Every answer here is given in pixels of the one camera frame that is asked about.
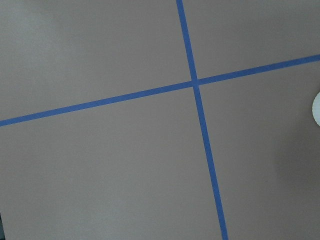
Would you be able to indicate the white cup with handle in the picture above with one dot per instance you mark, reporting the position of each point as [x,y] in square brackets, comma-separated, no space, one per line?
[316,109]

